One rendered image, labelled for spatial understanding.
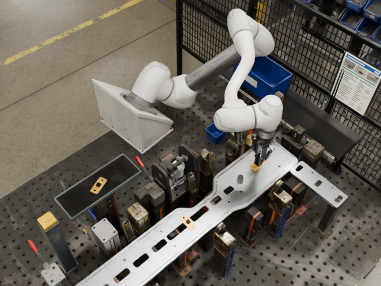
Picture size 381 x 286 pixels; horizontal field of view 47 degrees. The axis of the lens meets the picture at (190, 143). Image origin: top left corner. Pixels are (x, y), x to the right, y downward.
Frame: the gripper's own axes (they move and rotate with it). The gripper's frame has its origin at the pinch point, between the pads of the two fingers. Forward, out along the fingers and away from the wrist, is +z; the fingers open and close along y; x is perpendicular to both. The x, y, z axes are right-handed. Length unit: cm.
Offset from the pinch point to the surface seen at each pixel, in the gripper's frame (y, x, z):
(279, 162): 5.2, 10.9, 6.5
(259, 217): 19.8, -19.7, 7.7
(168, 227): -4, -55, 7
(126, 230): -13, -72, 1
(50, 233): -30, -97, -4
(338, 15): -73, 185, 39
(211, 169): -13.7, -18.7, 5.3
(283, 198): 21.7, -6.9, 2.2
